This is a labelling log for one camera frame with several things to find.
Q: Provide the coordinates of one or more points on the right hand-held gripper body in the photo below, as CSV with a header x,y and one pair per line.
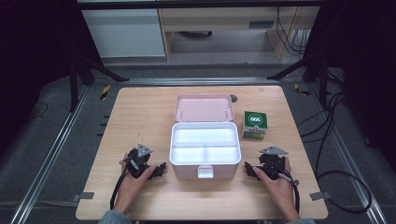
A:
x,y
274,161

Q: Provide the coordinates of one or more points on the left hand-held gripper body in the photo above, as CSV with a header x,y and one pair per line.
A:
x,y
137,163

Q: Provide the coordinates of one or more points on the small green box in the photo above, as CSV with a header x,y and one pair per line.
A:
x,y
255,123

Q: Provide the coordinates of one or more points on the pink storage box with lid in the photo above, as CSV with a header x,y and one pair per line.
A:
x,y
204,109

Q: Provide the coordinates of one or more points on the person's left hand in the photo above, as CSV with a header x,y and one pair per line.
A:
x,y
130,189

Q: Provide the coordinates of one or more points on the person's right hand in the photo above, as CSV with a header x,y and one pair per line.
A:
x,y
280,193

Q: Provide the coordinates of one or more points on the white divided tray insert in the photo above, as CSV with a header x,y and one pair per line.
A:
x,y
204,144

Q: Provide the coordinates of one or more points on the dark round table grommet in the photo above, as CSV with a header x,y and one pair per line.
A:
x,y
233,98

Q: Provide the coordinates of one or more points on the yellow black tape strip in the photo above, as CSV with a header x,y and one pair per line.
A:
x,y
301,90
105,92

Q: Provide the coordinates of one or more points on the black stand leg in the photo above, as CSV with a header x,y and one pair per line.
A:
x,y
93,67
311,65

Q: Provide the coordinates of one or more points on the white cabinet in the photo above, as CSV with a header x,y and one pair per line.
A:
x,y
124,34

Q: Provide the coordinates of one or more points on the grey metal bracket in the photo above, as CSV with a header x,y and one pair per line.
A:
x,y
83,196
320,195

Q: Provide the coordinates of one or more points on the aluminium floor rail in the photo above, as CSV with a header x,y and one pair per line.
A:
x,y
199,81
348,155
49,158

